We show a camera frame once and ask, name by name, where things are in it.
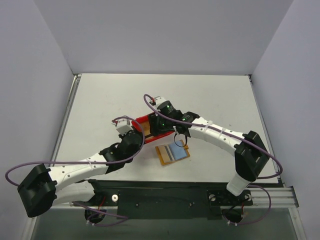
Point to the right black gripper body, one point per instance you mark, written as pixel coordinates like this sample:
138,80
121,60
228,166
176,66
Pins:
154,123

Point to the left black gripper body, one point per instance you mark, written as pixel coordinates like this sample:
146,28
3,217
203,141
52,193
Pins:
136,136

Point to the orange credit card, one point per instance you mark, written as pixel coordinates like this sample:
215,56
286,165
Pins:
166,154
146,129

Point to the red plastic bin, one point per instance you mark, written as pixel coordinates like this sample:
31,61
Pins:
142,120

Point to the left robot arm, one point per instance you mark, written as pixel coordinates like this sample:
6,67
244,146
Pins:
40,187

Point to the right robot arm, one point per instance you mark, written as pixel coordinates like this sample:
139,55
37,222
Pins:
248,149

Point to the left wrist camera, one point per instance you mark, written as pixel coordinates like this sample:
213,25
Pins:
122,125

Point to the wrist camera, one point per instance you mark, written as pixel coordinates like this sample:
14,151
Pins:
156,101
122,125

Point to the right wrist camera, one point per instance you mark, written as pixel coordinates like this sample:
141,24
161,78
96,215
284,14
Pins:
156,101

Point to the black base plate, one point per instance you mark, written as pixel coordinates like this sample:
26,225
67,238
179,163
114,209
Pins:
164,200

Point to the aluminium frame rail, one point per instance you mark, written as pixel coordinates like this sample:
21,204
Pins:
275,197

